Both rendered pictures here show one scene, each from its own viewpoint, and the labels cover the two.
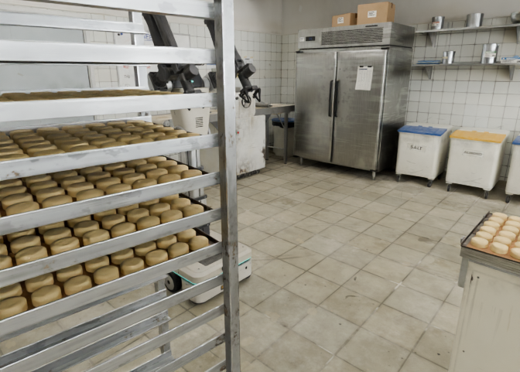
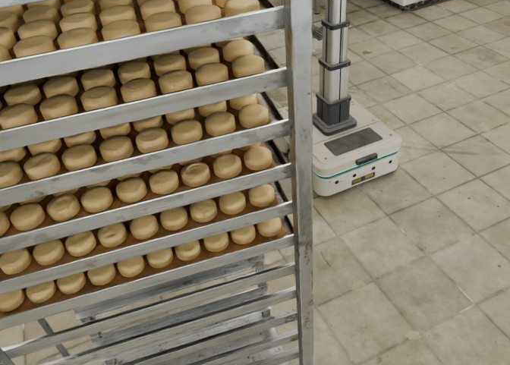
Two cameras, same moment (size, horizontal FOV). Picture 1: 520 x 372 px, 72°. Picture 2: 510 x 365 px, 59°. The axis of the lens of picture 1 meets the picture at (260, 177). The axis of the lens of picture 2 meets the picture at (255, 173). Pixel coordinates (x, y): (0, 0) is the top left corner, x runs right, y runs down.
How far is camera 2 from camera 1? 0.39 m
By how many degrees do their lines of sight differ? 34
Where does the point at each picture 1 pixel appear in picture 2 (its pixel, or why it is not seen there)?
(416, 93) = not seen: outside the picture
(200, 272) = (326, 163)
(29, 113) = (38, 135)
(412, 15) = not seen: outside the picture
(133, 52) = (152, 41)
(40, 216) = (73, 226)
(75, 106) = (87, 120)
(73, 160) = (96, 174)
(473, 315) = not seen: outside the picture
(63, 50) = (60, 61)
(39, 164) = (61, 182)
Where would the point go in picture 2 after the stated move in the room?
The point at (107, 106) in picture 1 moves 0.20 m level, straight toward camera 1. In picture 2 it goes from (127, 113) to (82, 217)
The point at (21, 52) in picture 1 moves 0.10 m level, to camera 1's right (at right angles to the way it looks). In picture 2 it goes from (12, 74) to (74, 85)
